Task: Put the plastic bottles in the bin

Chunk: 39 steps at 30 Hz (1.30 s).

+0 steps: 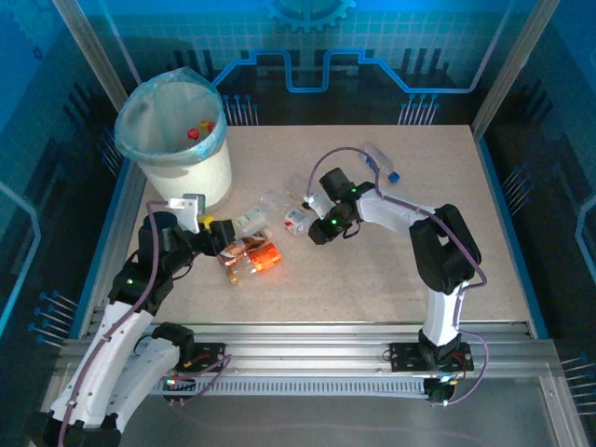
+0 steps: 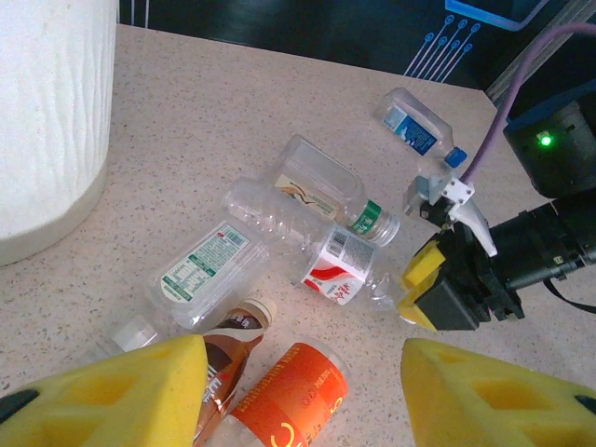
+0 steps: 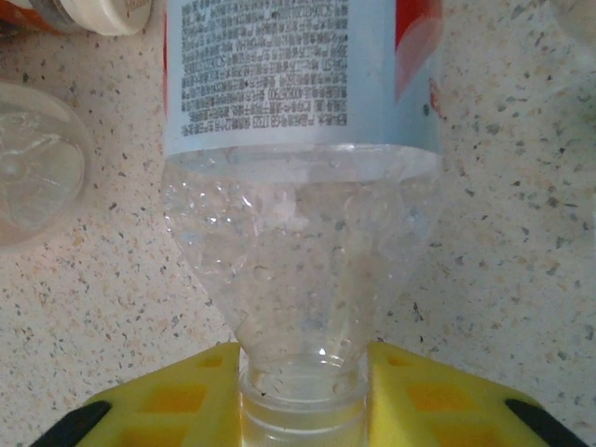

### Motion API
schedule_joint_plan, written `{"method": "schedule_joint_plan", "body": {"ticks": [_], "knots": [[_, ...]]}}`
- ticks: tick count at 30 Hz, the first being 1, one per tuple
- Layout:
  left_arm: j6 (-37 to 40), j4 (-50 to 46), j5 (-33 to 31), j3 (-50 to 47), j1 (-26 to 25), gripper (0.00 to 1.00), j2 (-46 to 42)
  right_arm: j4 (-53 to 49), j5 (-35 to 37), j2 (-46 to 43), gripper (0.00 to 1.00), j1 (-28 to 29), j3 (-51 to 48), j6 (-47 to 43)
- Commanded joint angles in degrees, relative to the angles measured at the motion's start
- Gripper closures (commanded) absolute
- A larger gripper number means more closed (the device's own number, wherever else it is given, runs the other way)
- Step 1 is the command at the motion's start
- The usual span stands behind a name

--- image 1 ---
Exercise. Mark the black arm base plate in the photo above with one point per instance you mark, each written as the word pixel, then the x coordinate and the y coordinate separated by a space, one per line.
pixel 405 356
pixel 209 354

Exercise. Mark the orange label plastic bottle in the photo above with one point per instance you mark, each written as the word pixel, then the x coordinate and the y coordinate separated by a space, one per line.
pixel 265 258

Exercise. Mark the brown label plastic bottle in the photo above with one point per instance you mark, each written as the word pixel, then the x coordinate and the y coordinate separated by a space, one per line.
pixel 233 251

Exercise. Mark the aluminium front rail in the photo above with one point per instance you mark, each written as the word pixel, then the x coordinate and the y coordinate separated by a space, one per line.
pixel 302 347

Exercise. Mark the white plastic waste bin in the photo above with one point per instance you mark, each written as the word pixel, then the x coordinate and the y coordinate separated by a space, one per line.
pixel 195 174

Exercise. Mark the blue cap clear bottle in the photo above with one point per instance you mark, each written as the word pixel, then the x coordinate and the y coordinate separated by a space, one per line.
pixel 379 160

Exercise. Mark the blue plastic bin liner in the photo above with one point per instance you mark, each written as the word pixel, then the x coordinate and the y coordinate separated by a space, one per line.
pixel 158 112

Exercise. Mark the aluminium frame post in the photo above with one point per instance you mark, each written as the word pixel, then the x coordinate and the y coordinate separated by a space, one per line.
pixel 512 60
pixel 88 42

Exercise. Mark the green label plastic bottle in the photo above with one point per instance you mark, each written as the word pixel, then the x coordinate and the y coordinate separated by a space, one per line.
pixel 249 218

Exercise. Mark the black connector box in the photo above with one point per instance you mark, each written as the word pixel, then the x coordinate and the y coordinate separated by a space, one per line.
pixel 186 385
pixel 437 391

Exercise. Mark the pink cap plastic bottle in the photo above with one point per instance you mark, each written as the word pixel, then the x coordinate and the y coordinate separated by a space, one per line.
pixel 266 234

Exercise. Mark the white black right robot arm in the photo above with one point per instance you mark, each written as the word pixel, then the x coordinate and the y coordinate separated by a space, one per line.
pixel 442 261

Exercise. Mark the green cap plastic bottle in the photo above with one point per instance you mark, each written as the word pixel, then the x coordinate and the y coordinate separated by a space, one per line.
pixel 295 220

